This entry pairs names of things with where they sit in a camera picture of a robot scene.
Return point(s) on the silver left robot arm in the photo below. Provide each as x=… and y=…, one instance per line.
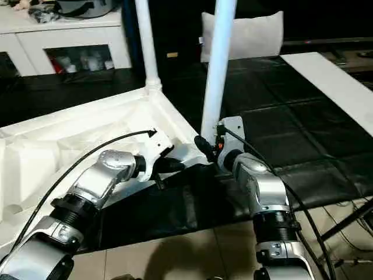
x=113, y=163

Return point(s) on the grey cushion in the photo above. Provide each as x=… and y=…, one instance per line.
x=256, y=38

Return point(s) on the beige plush toy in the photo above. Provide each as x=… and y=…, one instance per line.
x=24, y=4

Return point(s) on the small yellow label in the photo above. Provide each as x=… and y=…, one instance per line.
x=172, y=55

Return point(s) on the black clutter pile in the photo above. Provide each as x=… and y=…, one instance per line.
x=43, y=14

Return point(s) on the white flat board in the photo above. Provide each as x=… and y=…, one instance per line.
x=335, y=81

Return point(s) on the white plastic table leg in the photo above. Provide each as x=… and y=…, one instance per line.
x=147, y=43
x=218, y=58

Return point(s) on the white plastic table top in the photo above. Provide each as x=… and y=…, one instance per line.
x=73, y=131

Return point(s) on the white glass-door cabinet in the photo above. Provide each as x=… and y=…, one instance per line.
x=73, y=32

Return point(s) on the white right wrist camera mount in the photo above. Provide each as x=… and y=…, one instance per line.
x=233, y=125

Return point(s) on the grey helmet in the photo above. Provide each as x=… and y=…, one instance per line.
x=87, y=7

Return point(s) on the small red box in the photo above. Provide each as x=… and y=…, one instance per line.
x=54, y=65

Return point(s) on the black work mat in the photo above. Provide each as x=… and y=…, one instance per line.
x=291, y=116

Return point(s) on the black stand base bar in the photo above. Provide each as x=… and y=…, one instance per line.
x=349, y=218

